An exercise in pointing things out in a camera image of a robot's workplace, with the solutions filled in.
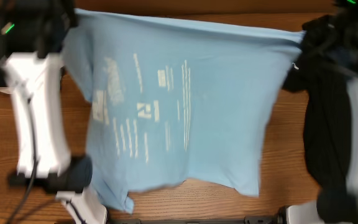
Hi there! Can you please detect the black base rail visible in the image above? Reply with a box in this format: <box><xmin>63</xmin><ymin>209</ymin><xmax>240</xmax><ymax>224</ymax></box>
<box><xmin>107</xmin><ymin>215</ymin><xmax>287</xmax><ymax>224</ymax></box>

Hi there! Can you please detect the black shirt on right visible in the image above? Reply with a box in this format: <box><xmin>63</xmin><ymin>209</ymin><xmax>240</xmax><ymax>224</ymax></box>
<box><xmin>283</xmin><ymin>15</ymin><xmax>352</xmax><ymax>188</ymax></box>

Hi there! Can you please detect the light blue t-shirt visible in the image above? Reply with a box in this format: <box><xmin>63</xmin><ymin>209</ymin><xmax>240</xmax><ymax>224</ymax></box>
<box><xmin>62</xmin><ymin>9</ymin><xmax>303</xmax><ymax>213</ymax></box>

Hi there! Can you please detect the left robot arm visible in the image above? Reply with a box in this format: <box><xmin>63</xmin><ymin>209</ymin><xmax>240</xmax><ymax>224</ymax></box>
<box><xmin>0</xmin><ymin>0</ymin><xmax>108</xmax><ymax>223</ymax></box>

